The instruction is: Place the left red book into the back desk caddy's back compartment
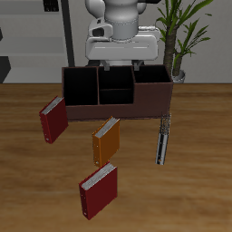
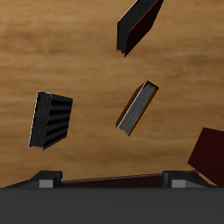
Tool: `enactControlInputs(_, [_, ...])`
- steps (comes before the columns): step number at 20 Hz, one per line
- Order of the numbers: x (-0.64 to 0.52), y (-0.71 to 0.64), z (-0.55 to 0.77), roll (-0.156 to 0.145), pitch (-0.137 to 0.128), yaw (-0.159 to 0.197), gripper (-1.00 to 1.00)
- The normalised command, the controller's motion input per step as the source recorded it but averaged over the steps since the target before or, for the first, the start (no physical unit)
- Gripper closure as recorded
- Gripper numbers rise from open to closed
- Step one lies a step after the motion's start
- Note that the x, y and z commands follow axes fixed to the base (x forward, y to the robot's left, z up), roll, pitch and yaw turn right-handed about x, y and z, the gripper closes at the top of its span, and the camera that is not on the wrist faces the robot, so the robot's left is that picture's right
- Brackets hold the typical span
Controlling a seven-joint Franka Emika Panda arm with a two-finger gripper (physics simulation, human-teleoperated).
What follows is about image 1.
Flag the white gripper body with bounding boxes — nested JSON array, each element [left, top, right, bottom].
[[84, 25, 160, 62]]

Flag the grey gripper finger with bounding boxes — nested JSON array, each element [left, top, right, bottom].
[[100, 59, 111, 73], [132, 59, 145, 73]]

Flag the dark brown desk caddy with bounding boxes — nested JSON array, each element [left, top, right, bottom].
[[61, 63, 175, 122]]

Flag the red book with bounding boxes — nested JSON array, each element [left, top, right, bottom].
[[78, 161, 119, 221], [38, 95, 70, 145]]

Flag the orange book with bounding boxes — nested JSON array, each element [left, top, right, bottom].
[[92, 115, 121, 169]]

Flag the black and silver book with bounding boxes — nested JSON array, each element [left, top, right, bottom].
[[155, 112, 172, 166]]

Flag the green pot plant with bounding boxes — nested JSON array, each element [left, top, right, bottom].
[[155, 0, 215, 84]]

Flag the black items on shelf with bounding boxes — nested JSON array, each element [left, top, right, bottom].
[[43, 0, 60, 13]]

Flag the black vertical post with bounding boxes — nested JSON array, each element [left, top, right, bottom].
[[60, 0, 76, 68]]

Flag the black block by wall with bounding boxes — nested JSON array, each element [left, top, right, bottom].
[[0, 55, 12, 84]]

